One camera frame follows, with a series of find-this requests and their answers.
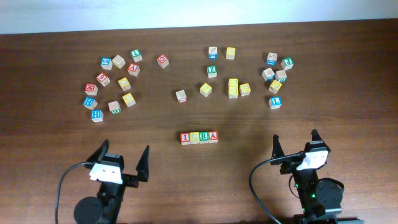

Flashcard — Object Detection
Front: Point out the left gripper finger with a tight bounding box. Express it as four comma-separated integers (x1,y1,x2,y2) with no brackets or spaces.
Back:
86,139,109,163
136,145,150,182

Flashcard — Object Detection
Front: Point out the red I block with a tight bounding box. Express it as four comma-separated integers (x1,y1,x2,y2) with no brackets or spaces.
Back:
180,133,191,145

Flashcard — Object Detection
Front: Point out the yellow C block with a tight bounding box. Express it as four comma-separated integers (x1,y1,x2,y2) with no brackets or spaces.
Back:
190,132,200,144

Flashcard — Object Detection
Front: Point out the red a block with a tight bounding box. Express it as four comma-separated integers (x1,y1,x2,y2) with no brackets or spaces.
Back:
127,63,140,77
208,131,219,143

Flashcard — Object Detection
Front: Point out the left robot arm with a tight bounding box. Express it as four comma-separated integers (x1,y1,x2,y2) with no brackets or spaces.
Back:
73,140,150,224

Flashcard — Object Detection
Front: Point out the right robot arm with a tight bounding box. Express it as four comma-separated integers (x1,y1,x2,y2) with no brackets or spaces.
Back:
271,129,344,223

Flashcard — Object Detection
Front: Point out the blue H block lower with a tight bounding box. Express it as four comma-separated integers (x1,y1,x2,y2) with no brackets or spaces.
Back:
91,110,104,123

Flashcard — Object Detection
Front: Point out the blue h block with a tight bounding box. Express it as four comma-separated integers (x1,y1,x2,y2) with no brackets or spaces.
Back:
91,110,104,123
83,96,98,110

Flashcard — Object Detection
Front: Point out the blue L block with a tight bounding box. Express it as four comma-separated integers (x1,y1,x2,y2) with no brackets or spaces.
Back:
269,96,282,110

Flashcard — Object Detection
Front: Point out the blue H block upper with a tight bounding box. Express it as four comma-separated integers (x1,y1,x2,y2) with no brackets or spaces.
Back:
83,96,98,110

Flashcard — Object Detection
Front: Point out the yellow block left lower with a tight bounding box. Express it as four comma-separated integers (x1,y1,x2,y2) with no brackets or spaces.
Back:
122,93,136,107

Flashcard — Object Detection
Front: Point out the red M block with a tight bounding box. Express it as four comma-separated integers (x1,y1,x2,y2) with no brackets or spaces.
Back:
84,83,98,96

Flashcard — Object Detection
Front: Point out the yellow tilted block right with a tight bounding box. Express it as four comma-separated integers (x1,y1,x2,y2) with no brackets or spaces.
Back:
269,80,282,94

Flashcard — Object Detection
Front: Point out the yellow block cluster right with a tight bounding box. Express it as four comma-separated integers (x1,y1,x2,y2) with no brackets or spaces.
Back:
239,83,251,96

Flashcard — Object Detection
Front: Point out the yellow block cluster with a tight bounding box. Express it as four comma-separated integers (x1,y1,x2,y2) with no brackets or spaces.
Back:
228,78,239,87
228,86,239,98
239,83,251,96

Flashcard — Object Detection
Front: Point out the wooden block green R side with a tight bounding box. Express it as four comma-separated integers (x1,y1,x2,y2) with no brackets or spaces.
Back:
275,70,287,83

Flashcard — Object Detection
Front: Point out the yellow block left upper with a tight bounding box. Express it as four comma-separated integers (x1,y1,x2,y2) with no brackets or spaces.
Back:
118,77,131,91

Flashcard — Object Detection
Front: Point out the red 9 block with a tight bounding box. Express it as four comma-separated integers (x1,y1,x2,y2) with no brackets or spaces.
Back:
96,73,110,86

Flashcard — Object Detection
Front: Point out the yellow block cluster lower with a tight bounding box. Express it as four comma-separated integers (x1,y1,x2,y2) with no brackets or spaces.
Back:
228,86,239,98

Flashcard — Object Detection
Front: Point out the wooden block blue corner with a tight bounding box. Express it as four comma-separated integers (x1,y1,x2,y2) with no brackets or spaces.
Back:
262,68,275,82

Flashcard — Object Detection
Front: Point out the green J block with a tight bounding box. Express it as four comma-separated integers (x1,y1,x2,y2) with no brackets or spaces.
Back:
281,57,294,70

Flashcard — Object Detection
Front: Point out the wooden block red side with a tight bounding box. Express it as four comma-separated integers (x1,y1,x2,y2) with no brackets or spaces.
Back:
175,90,187,103

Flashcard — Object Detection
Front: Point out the yellow block cluster upper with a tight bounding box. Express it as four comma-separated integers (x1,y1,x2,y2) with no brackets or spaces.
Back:
228,78,239,87

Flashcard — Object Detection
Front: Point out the blue 5 block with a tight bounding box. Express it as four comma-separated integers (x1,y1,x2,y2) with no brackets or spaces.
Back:
100,57,113,70

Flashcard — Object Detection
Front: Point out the wooden block blue X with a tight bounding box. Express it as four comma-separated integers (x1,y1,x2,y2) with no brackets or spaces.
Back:
266,52,277,65

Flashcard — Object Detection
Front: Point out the plain wooden block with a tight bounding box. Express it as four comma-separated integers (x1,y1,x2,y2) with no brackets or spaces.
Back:
112,55,126,69

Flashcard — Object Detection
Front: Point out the yellow block centre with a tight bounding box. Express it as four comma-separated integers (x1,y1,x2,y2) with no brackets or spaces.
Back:
200,83,212,97

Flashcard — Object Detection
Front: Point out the green Z block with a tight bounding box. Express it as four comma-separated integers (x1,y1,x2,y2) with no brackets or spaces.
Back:
207,65,217,78

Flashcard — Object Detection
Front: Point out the green L block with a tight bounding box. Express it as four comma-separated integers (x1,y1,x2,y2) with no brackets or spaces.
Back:
131,49,143,63

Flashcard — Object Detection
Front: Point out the red round symbol block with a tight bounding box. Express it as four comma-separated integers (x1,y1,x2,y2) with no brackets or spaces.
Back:
157,55,169,68

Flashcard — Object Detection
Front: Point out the wooden block blue side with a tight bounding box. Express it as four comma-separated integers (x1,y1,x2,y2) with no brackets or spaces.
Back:
208,46,218,59

